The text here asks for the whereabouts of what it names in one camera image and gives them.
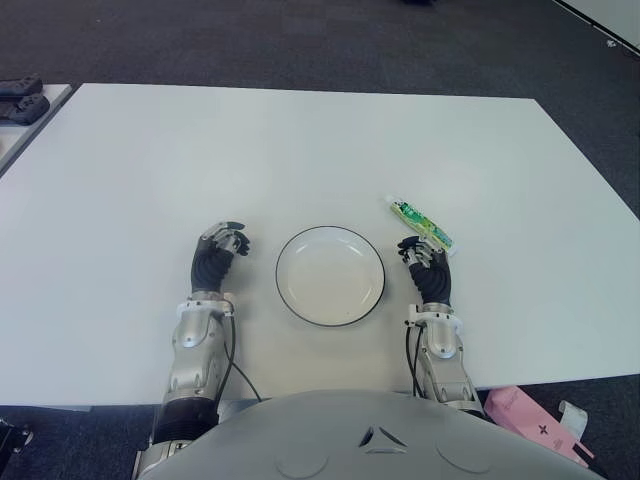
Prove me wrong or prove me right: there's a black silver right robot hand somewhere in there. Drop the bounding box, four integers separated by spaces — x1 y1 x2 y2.
397 235 454 305

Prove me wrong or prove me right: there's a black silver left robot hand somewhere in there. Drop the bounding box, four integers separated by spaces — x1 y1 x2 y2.
191 218 253 293

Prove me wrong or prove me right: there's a green white toothpaste tube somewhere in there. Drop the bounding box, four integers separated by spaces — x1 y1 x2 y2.
388 195 459 257

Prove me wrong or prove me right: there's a white plate with black rim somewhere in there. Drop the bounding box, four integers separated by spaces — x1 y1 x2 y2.
275 226 387 329

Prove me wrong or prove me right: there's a grey robot torso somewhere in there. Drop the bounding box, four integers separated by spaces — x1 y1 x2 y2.
139 389 607 480

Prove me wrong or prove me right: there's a pink cardboard box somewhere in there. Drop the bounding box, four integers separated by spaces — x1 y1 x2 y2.
484 385 596 469

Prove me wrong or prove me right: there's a grey side table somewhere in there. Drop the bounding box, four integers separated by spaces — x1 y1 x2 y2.
0 83 74 179

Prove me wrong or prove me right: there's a black game controller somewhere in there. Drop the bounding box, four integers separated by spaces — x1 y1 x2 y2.
0 94 51 125
0 73 44 97

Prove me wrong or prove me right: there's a black device on floor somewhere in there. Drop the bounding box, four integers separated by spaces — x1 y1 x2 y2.
0 413 35 457

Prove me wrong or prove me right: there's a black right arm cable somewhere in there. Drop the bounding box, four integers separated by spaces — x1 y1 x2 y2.
405 322 427 397

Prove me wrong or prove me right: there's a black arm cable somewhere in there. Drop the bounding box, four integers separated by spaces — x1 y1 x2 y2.
218 309 264 404
405 322 427 397

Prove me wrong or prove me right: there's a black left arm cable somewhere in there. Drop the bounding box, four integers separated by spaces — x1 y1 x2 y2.
218 309 264 404

